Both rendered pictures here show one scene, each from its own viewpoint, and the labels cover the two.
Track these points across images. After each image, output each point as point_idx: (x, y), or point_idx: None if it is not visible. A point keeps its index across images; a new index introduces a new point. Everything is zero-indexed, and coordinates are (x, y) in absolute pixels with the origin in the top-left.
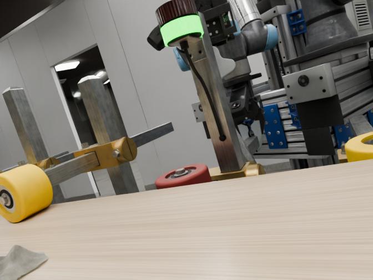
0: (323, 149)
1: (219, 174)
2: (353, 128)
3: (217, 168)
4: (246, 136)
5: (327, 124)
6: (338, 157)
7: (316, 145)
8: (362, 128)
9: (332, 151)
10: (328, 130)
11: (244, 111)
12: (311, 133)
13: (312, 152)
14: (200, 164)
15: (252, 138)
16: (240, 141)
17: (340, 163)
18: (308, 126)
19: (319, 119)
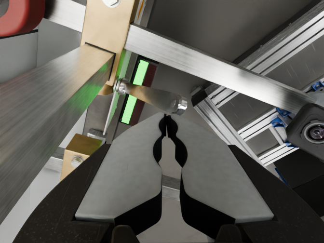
0: (288, 160)
1: (80, 41)
2: (178, 189)
3: (114, 38)
4: (319, 100)
5: (294, 191)
6: (71, 150)
7: (300, 160)
8: (165, 191)
9: (277, 164)
10: (290, 184)
11: (286, 133)
12: (313, 171)
13: (301, 151)
14: (10, 25)
15: (290, 107)
16: (130, 91)
17: (65, 147)
18: (322, 178)
19: (308, 194)
